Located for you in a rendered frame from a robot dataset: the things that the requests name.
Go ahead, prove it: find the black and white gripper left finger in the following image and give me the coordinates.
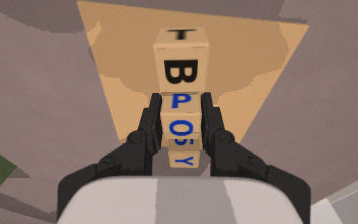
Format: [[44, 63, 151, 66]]
[[57, 93, 163, 222]]

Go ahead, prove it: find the tan mat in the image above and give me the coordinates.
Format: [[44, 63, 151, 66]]
[[77, 0, 309, 143]]

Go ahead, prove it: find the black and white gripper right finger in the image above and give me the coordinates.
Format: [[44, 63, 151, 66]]
[[201, 92, 311, 224]]

